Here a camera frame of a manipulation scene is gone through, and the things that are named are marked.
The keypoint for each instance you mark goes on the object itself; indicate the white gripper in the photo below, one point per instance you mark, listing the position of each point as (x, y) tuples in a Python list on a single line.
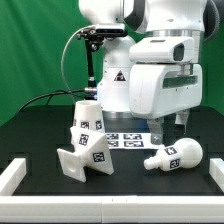
[(159, 90)]

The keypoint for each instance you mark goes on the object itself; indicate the white lamp bulb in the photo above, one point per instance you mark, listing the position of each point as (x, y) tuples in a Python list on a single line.
[(185, 153)]

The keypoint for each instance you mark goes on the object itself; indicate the white lamp base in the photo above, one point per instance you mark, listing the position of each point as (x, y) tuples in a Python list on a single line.
[(91, 150)]

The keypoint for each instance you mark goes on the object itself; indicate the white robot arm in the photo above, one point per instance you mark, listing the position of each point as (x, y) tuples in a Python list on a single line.
[(199, 19)]

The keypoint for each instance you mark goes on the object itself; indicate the white lamp shade cone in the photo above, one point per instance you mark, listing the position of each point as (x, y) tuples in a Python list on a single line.
[(88, 125)]

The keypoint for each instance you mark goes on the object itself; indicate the white marker sheet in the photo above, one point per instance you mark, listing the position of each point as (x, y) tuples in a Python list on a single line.
[(131, 141)]

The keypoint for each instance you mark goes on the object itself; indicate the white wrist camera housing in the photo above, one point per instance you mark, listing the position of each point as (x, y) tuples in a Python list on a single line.
[(163, 50)]

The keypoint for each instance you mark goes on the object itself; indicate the black camera stand pole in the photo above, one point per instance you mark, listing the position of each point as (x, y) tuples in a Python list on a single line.
[(91, 89)]

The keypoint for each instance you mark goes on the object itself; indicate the white front fence rail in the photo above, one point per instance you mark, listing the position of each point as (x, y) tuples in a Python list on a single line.
[(112, 209)]

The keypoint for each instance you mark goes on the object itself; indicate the black camera on stand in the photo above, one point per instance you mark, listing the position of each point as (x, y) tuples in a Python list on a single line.
[(111, 30)]

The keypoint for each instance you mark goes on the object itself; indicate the white left fence rail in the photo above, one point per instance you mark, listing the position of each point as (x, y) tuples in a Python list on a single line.
[(12, 176)]

